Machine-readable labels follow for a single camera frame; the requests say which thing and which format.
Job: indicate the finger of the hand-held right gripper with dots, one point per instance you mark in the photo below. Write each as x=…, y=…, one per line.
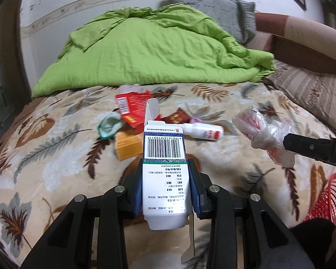
x=302, y=144

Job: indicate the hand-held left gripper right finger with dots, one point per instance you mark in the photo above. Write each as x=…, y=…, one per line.
x=196, y=199

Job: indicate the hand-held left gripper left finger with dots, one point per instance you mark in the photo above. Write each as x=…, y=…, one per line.
x=137, y=199

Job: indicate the white barcode carton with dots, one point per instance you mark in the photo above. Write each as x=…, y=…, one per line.
x=165, y=179

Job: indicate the clear plastic bag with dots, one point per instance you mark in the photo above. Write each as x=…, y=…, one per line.
x=260, y=134

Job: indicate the orange box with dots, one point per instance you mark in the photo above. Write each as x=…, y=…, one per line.
x=128, y=145

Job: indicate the red plastic basket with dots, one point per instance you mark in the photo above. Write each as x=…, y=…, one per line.
x=330, y=196

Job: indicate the white spray bottle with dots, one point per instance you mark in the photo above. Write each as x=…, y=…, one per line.
x=207, y=131

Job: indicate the dark red snack packet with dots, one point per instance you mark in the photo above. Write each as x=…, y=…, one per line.
x=177, y=117

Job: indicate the brown striped pillow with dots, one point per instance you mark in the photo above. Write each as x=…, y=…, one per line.
x=310, y=89

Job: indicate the pink foil wrapper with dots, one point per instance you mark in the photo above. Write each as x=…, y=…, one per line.
x=196, y=120

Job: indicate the green white crumpled wrapper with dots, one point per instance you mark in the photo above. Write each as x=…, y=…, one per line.
x=109, y=124

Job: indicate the leaf print beige blanket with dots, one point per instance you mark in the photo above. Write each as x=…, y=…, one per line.
x=58, y=159

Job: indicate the red torn box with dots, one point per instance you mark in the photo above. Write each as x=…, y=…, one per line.
x=134, y=103

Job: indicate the person's dark trouser leg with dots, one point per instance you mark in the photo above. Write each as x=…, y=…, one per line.
x=313, y=243

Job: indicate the brown beige bolster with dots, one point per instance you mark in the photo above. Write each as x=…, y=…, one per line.
x=296, y=36

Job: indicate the green quilt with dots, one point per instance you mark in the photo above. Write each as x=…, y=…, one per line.
x=145, y=50

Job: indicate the grey quilted pillow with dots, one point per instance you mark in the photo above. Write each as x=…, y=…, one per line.
x=226, y=14

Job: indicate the wooden glass door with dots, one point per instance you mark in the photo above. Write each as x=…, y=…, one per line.
x=0, y=89

